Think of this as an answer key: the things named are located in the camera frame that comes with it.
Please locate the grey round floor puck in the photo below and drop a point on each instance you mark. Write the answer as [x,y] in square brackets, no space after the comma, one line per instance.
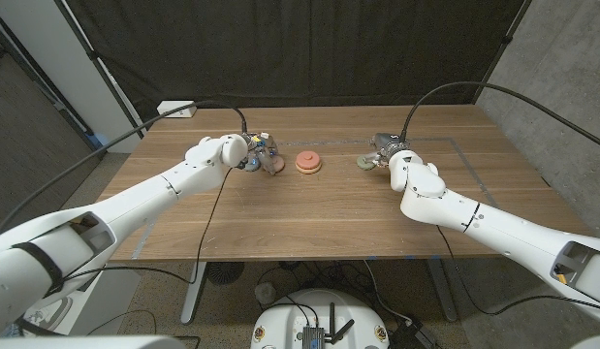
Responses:
[265,293]

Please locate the black fabric backdrop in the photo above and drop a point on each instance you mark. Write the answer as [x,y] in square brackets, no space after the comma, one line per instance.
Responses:
[299,48]

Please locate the black round floor fan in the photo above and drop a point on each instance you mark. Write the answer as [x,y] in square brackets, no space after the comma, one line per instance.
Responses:
[224,272]

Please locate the white grey sneaker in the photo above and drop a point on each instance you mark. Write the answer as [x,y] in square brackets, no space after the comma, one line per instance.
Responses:
[52,310]

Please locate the grey antenna radio module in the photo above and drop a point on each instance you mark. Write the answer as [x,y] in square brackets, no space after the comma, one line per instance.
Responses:
[313,337]

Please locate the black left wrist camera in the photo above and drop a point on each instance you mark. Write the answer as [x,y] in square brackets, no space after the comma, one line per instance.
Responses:
[241,165]

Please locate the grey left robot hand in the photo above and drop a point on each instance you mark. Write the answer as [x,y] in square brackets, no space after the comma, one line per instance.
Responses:
[263,148]

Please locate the black backdrop stand pole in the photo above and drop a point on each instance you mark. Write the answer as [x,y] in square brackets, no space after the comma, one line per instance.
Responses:
[508,39]
[92,54]

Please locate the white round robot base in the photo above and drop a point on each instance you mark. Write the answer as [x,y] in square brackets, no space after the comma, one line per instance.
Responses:
[280,325]

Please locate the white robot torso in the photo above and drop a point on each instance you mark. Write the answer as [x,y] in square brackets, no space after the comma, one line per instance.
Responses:
[86,343]

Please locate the black power adapter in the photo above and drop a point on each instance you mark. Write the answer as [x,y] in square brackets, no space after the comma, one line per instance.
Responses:
[408,337]

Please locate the white power strip box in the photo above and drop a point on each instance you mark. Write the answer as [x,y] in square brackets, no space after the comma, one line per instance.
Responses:
[171,107]

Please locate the grey table leg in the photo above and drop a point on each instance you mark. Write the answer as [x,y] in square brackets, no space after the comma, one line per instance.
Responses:
[445,295]

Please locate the white table leg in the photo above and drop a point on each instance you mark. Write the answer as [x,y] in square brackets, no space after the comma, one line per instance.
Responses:
[193,295]

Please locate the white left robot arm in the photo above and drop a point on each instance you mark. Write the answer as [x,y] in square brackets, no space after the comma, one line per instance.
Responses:
[159,194]

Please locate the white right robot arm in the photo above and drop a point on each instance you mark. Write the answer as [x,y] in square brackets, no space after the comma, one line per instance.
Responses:
[474,218]

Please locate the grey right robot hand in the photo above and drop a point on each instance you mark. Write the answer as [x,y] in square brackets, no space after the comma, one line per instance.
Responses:
[389,141]

